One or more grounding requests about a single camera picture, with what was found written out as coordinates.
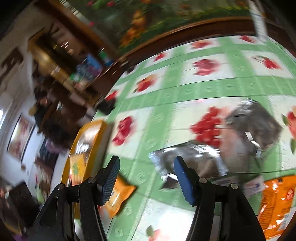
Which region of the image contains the small orange snack packet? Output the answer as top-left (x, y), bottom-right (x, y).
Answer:
top-left (98, 174), bottom-right (136, 218)

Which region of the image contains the silver foil snack bag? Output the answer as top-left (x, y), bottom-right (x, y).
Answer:
top-left (148, 141), bottom-right (229, 189)

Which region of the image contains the orange red-logo snack pack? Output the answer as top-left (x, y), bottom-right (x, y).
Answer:
top-left (258, 175), bottom-right (295, 240)

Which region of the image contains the white milk candy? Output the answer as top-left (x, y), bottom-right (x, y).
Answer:
top-left (242, 175), bottom-right (265, 198)

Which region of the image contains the yellow-taped white foam box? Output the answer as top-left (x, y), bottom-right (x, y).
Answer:
top-left (61, 120), bottom-right (112, 186)

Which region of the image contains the large black round motor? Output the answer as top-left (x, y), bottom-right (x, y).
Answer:
top-left (96, 98), bottom-right (116, 115)

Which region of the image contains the green fruit pattern tablecloth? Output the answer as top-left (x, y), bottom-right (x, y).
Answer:
top-left (104, 36), bottom-right (295, 240)

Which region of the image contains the framed landscape painting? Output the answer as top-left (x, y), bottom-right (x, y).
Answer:
top-left (6, 114), bottom-right (35, 162)

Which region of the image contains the white spray bottle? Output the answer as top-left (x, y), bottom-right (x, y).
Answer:
top-left (248, 1), bottom-right (268, 43)

